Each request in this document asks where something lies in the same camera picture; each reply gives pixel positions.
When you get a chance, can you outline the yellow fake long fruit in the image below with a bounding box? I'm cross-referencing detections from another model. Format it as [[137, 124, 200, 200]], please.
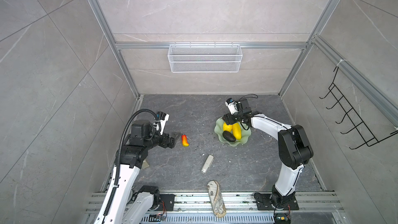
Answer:
[[232, 122, 242, 141]]

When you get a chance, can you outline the yellow fake round fruit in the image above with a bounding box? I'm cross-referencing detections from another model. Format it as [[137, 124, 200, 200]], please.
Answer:
[[223, 122, 233, 132]]

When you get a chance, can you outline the dark fake avocado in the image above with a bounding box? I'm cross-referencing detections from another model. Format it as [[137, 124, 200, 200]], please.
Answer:
[[222, 131, 236, 143]]

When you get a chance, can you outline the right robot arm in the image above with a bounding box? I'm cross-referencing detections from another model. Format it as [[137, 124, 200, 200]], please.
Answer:
[[222, 112, 314, 209]]

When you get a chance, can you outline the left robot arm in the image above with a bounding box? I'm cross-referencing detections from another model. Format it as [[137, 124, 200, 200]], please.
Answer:
[[94, 114, 181, 224]]

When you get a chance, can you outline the red yellow fake mango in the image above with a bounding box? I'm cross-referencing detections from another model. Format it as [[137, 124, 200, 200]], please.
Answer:
[[181, 135, 189, 147]]

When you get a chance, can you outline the light green wavy bowl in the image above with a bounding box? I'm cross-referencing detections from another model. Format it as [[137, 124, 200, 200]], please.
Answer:
[[214, 118, 251, 147]]

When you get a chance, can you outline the white remote-like stick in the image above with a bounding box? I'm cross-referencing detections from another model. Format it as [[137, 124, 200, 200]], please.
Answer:
[[201, 155, 214, 174]]

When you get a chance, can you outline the beige patterned slipper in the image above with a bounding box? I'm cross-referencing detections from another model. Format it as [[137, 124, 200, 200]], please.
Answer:
[[207, 180, 227, 218]]

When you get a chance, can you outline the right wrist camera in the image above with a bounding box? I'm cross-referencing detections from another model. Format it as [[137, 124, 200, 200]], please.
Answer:
[[225, 98, 251, 115]]

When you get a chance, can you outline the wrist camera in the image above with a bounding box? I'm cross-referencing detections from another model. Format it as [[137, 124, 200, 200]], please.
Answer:
[[225, 98, 251, 115], [155, 111, 170, 135]]

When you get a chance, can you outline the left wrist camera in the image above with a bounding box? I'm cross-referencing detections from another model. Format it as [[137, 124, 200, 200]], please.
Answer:
[[155, 111, 170, 135]]

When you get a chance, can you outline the black corrugated cable hose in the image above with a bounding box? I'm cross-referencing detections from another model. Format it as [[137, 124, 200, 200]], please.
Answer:
[[102, 108, 159, 217]]

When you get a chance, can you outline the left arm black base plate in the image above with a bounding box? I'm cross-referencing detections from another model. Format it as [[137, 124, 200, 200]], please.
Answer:
[[150, 194, 176, 212]]

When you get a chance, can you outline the white wire mesh basket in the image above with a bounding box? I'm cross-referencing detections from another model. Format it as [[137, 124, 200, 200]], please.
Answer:
[[167, 44, 243, 73]]

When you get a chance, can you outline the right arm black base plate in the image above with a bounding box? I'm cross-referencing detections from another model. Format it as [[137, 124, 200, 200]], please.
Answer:
[[253, 192, 299, 211]]

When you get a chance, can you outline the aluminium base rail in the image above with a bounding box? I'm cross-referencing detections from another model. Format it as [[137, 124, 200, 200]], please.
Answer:
[[84, 191, 344, 214]]

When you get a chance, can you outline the black wire hook rack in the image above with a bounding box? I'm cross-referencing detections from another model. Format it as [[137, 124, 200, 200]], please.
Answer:
[[319, 66, 398, 150]]

